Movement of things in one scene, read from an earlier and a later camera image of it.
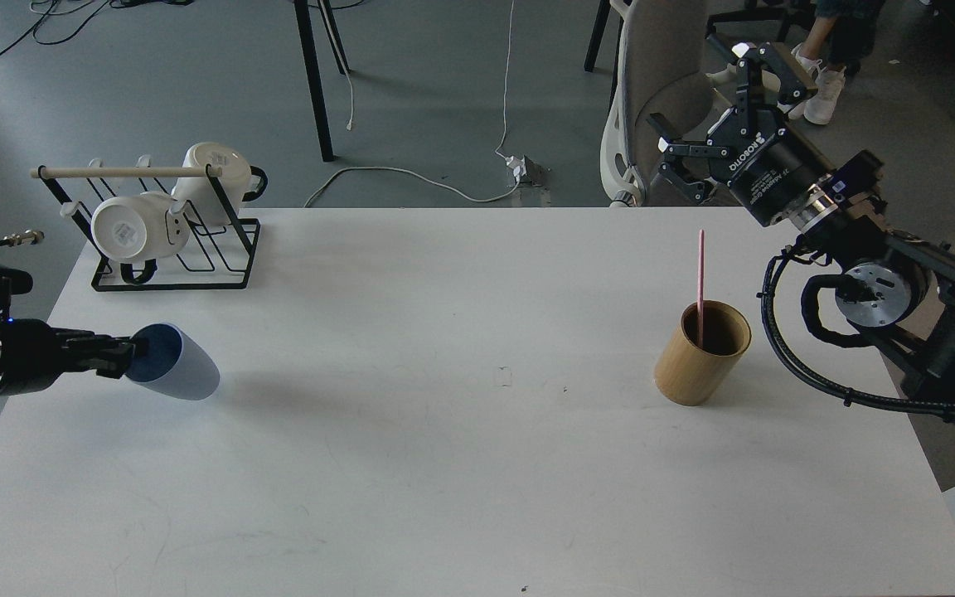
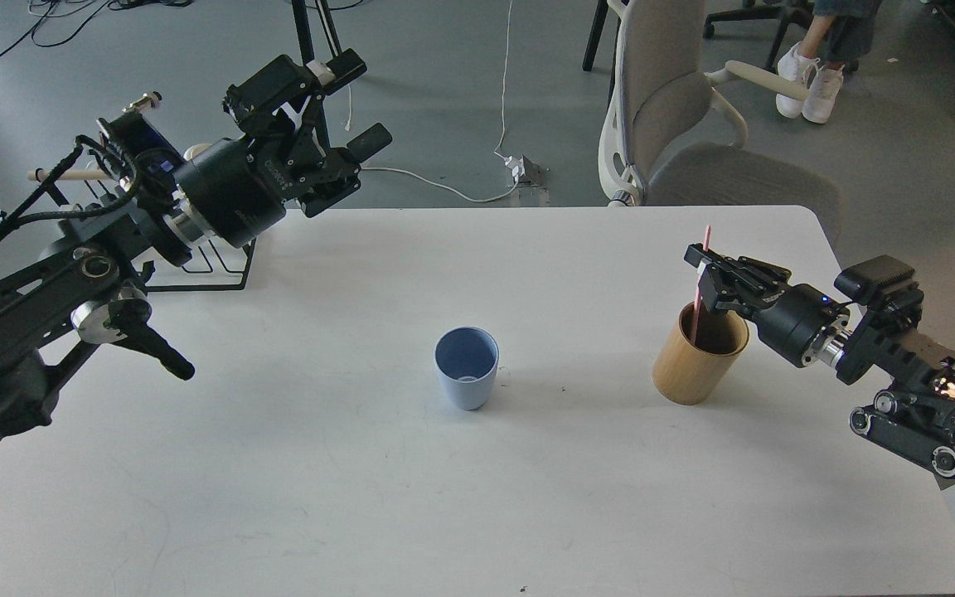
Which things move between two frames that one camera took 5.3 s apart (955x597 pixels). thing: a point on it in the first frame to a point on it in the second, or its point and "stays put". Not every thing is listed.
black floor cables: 118,3 stays put
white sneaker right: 818,106 stays put
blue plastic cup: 173,364 to 467,360
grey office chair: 661,70 stays put
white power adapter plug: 517,165 stays put
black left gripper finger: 112,367 to 361,146
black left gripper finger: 89,342 to 261,92
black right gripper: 764,167 to 791,318
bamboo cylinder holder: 689,374 stays put
